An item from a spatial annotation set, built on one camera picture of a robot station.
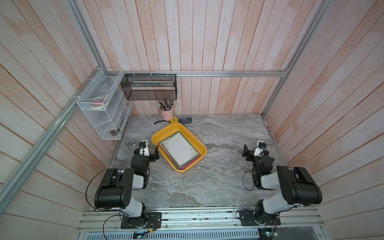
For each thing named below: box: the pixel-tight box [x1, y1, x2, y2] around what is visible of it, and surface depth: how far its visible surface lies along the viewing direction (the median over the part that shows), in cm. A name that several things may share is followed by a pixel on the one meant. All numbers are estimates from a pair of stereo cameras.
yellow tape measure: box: [169, 117, 179, 124], surface depth 117 cm
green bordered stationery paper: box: [158, 131, 201, 168], surface depth 103 cm
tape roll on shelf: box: [89, 96, 106, 109], surface depth 74 cm
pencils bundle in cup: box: [155, 96, 176, 111], surface depth 113 cm
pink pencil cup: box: [161, 106, 174, 121], surface depth 113 cm
